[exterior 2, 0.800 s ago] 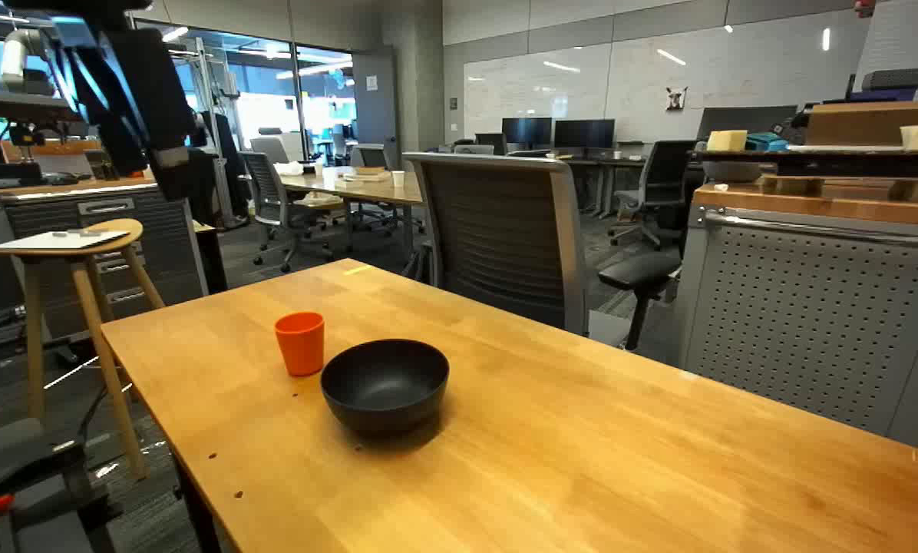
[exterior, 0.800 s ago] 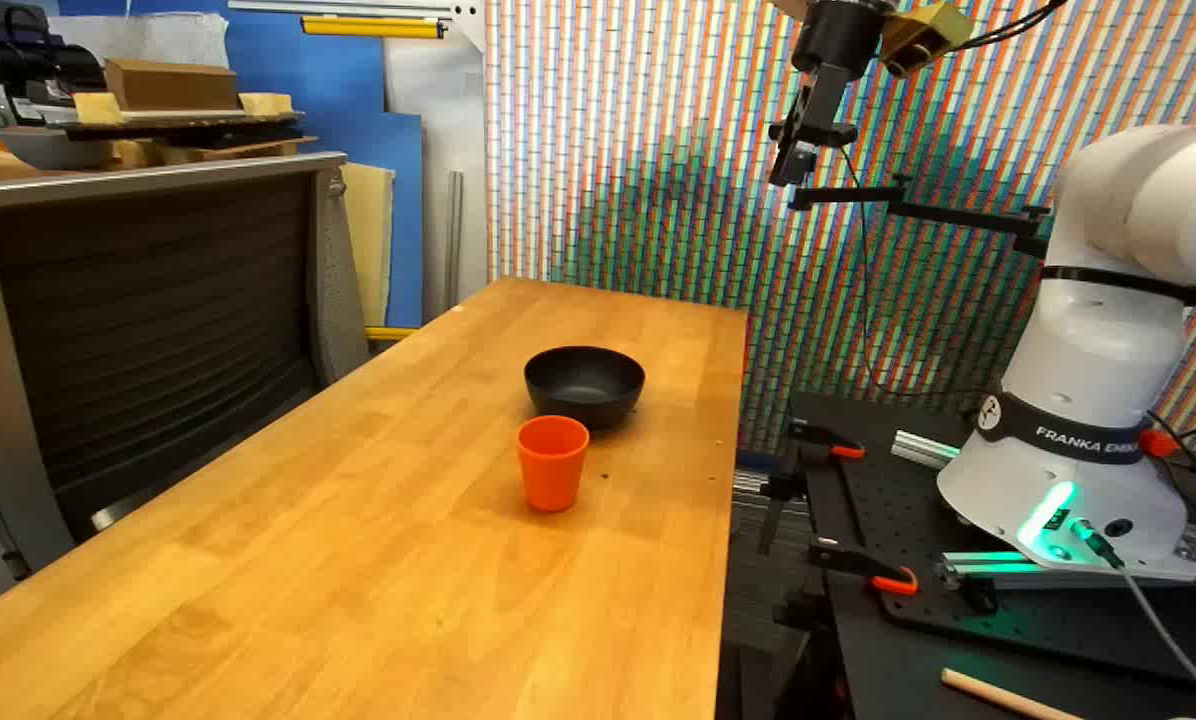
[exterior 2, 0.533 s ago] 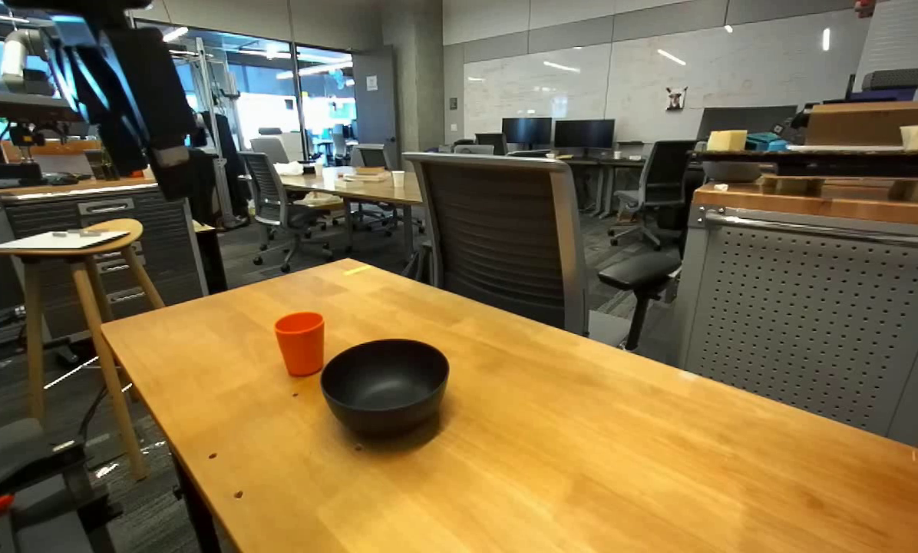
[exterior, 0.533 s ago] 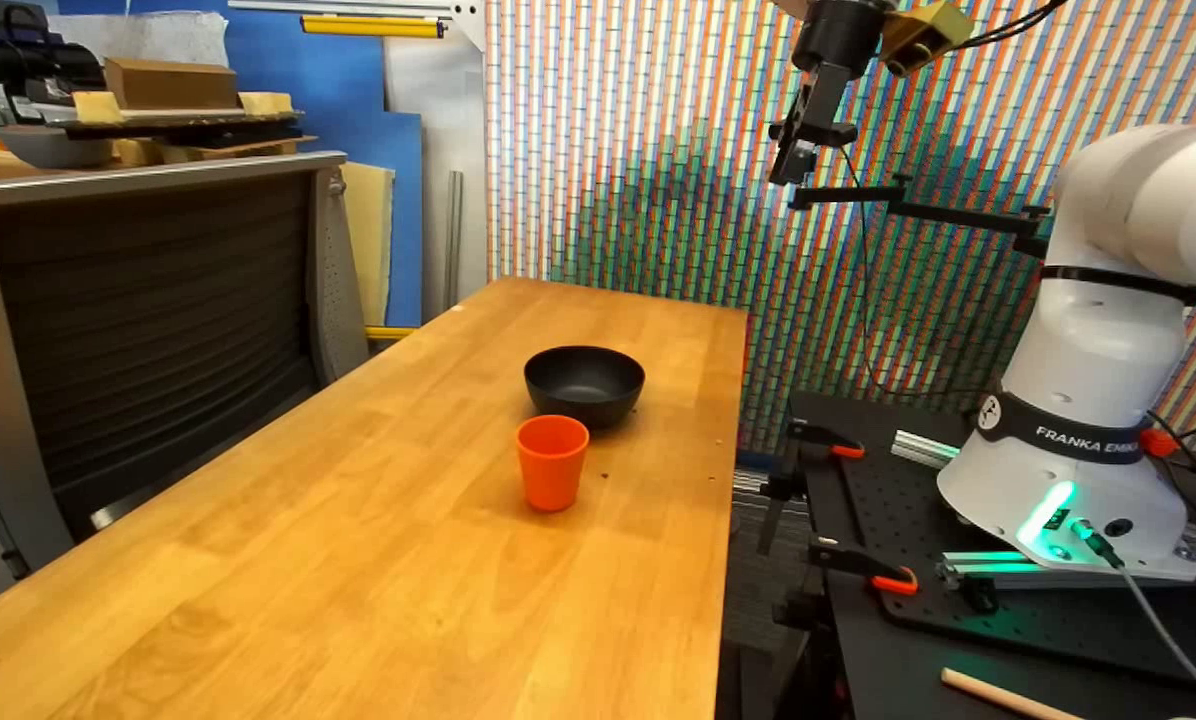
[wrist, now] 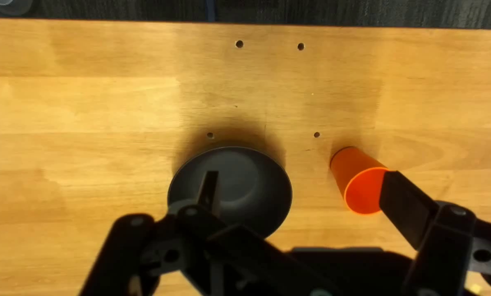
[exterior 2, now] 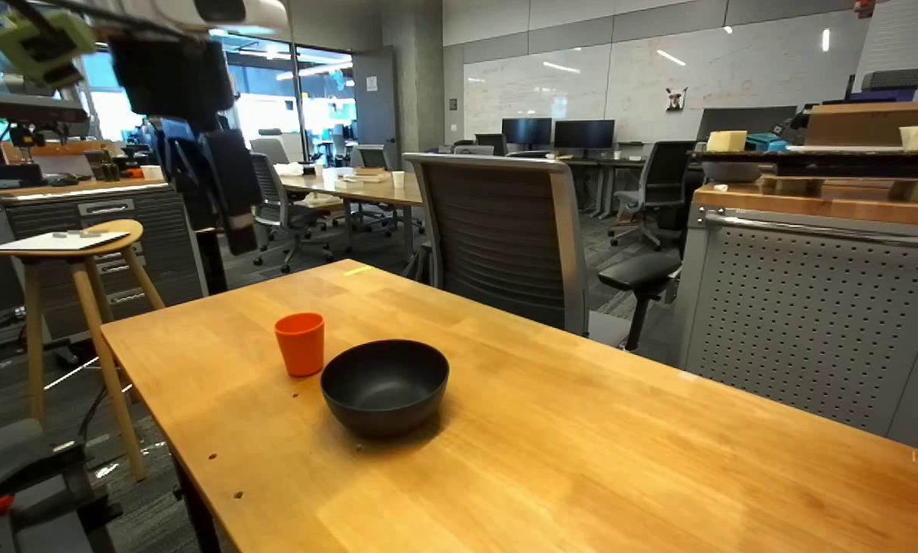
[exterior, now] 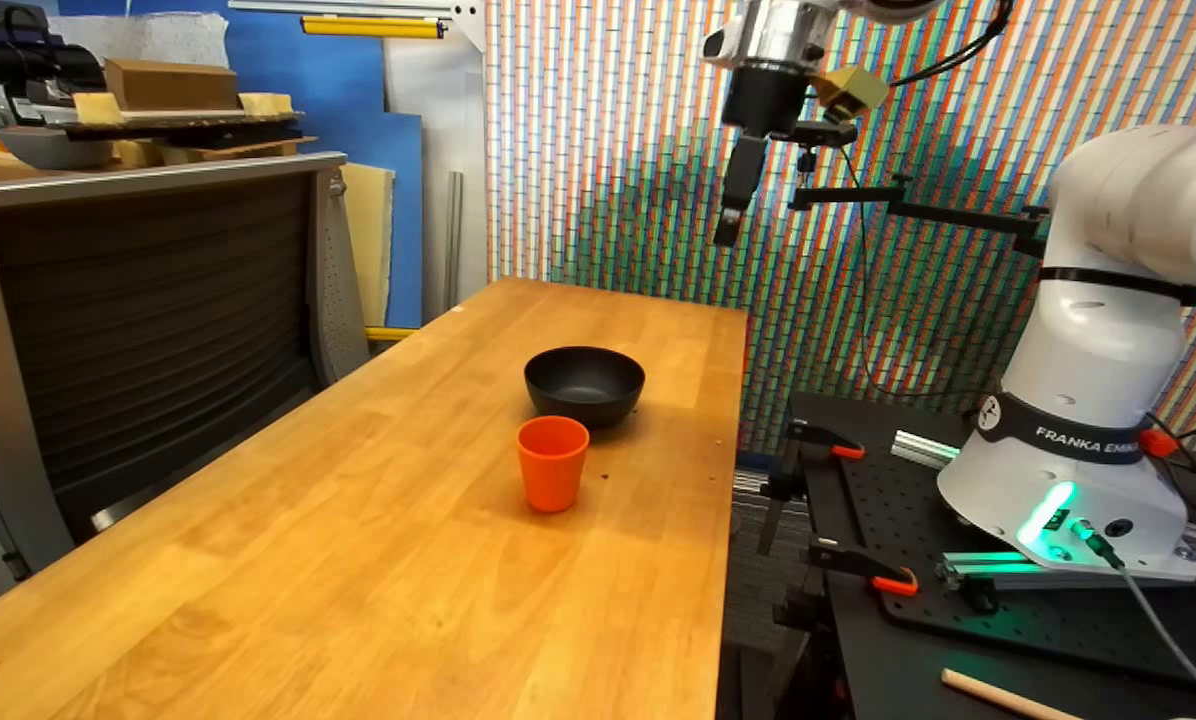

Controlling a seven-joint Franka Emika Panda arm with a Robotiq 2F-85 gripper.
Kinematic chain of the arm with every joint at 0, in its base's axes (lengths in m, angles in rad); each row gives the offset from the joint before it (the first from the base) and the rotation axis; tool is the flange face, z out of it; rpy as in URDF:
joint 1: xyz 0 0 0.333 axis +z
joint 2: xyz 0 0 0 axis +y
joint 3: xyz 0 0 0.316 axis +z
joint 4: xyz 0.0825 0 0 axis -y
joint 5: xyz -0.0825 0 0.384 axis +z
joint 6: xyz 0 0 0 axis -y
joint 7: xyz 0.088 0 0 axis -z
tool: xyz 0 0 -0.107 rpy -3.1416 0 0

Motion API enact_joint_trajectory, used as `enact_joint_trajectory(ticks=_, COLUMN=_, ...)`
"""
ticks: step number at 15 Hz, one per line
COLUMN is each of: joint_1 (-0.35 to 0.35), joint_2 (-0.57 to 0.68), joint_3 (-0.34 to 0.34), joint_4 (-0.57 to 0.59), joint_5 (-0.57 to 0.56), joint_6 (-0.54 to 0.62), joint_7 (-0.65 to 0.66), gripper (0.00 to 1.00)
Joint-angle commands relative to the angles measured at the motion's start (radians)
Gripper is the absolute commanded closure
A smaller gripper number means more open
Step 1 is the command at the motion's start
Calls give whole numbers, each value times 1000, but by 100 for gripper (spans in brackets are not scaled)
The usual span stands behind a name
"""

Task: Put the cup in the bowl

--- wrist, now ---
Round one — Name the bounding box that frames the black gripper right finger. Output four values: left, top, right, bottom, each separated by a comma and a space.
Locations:
378, 169, 491, 296

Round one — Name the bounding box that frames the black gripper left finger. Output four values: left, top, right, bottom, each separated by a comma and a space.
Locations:
79, 169, 333, 296

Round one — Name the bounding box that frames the orange plastic cup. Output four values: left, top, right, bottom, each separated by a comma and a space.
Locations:
328, 144, 389, 215

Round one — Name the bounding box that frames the dark grey bowl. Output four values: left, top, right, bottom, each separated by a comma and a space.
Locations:
166, 146, 294, 240

